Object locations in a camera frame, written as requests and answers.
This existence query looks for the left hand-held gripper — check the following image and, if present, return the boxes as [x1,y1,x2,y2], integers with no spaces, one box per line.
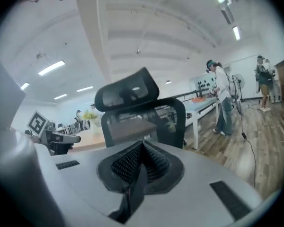
[26,111,82,156]

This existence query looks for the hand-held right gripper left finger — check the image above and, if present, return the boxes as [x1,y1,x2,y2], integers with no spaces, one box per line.
[51,140,143,216]

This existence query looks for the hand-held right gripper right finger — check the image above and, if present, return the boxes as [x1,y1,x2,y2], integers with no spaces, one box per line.
[132,140,262,227]

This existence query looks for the black mesh office chair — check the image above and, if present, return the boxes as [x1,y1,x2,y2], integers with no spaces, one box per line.
[94,67,187,150]

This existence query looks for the wooden table white legs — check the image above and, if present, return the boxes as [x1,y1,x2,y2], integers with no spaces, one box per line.
[68,119,157,151]

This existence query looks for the white vase with flowers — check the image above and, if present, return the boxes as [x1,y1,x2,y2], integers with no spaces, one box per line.
[82,110,102,134]

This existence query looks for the light blue table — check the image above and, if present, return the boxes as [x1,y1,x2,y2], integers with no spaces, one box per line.
[184,96,220,150]

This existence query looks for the black curved railing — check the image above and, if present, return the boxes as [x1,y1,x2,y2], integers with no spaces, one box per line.
[174,87,212,104]

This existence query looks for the white panel board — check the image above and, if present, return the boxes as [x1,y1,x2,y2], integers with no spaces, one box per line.
[189,74,217,96]

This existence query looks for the white standing fan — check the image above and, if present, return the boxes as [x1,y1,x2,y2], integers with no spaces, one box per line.
[230,73,246,104]

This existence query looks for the black floor cable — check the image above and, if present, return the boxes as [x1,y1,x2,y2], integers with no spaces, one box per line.
[240,103,257,188]

